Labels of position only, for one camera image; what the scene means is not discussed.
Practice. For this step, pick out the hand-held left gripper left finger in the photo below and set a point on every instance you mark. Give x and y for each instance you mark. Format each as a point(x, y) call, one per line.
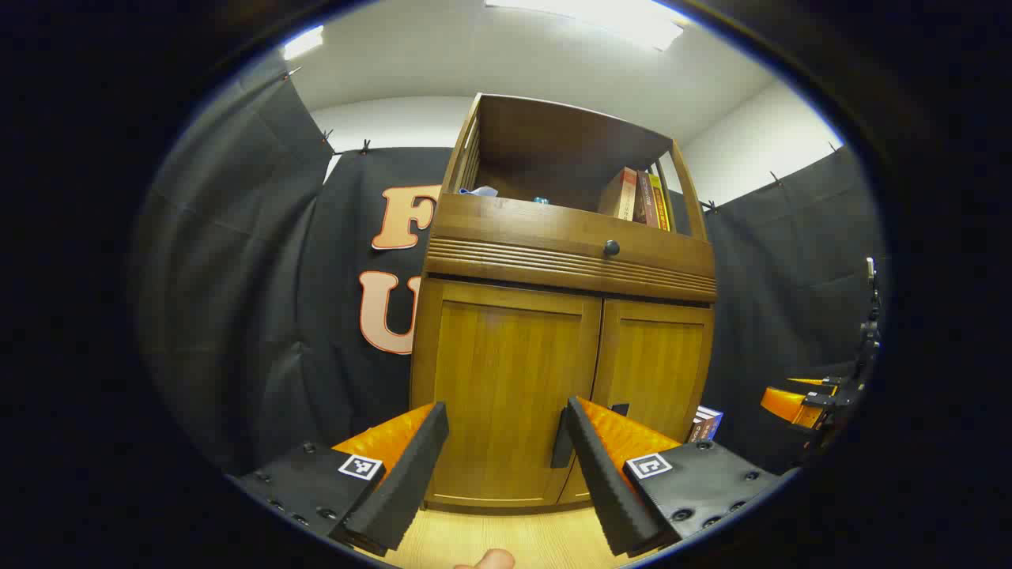
point(411, 482)

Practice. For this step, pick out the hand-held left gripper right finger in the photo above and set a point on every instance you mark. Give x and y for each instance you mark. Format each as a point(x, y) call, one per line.
point(605, 482)

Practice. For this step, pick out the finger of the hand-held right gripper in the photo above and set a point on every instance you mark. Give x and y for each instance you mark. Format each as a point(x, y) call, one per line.
point(814, 382)
point(791, 407)

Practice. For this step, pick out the wooden cabinet door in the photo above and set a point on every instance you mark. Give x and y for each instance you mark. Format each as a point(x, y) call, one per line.
point(506, 363)
point(656, 363)

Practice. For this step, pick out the wooden double-door shoe cabinet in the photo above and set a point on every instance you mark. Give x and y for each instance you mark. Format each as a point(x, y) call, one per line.
point(553, 142)

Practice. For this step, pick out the wooden cabinet drawer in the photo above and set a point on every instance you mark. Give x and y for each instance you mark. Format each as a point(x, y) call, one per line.
point(514, 233)

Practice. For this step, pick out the blue standing book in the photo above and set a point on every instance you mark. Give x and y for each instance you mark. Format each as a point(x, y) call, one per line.
point(715, 420)

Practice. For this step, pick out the tan brown standing book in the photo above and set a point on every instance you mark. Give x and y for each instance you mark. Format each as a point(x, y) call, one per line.
point(703, 427)

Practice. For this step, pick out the dark brown standing book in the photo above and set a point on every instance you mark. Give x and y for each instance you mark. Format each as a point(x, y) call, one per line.
point(693, 431)

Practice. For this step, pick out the yellow book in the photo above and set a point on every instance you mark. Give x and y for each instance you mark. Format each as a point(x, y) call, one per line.
point(661, 205)

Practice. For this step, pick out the black round drawer knob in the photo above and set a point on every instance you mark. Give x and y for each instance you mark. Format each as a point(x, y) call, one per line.
point(611, 247)

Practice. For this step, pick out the dark red book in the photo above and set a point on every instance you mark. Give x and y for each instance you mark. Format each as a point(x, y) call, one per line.
point(644, 201)

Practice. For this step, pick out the black backdrop cloth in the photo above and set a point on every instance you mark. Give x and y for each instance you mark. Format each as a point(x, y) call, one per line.
point(237, 276)

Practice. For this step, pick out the white and blue cloth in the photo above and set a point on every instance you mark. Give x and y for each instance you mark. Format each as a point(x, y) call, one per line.
point(478, 191)

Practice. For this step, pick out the large ceiling light panel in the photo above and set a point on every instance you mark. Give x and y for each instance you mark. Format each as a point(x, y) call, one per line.
point(601, 20)

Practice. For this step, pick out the small ceiling light panel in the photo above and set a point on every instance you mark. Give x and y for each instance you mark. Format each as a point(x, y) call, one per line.
point(303, 42)

